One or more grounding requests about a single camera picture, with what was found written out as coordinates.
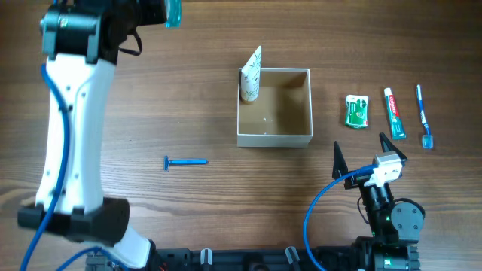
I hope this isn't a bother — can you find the blue mouthwash bottle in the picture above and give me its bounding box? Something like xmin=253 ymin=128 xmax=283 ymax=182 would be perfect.
xmin=164 ymin=0 xmax=182 ymax=28

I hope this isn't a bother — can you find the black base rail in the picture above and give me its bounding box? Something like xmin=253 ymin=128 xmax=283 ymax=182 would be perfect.
xmin=85 ymin=246 xmax=419 ymax=271

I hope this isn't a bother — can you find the green white toothpaste tube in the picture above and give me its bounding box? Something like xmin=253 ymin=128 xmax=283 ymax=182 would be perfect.
xmin=383 ymin=87 xmax=407 ymax=140

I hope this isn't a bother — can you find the blue white toothbrush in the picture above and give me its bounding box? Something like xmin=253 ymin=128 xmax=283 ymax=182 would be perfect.
xmin=416 ymin=84 xmax=434 ymax=149

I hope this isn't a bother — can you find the green soap packet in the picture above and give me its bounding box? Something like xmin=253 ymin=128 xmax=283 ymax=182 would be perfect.
xmin=345 ymin=95 xmax=369 ymax=129

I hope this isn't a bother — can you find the white leaf-print tube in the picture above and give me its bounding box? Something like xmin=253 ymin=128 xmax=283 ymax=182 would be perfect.
xmin=240 ymin=46 xmax=262 ymax=102

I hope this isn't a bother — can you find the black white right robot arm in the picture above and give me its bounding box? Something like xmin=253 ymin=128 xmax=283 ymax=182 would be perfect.
xmin=325 ymin=133 xmax=426 ymax=271

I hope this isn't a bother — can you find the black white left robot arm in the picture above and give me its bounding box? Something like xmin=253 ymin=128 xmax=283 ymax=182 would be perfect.
xmin=17 ymin=0 xmax=182 ymax=270

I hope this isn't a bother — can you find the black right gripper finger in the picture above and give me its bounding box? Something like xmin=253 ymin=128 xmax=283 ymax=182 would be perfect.
xmin=332 ymin=141 xmax=349 ymax=180
xmin=379 ymin=132 xmax=407 ymax=163

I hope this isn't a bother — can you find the blue disposable razor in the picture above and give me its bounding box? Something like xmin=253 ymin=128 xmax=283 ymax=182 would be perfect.
xmin=163 ymin=156 xmax=209 ymax=172

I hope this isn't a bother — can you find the white cardboard box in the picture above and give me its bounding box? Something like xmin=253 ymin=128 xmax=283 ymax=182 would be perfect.
xmin=236 ymin=68 xmax=313 ymax=148

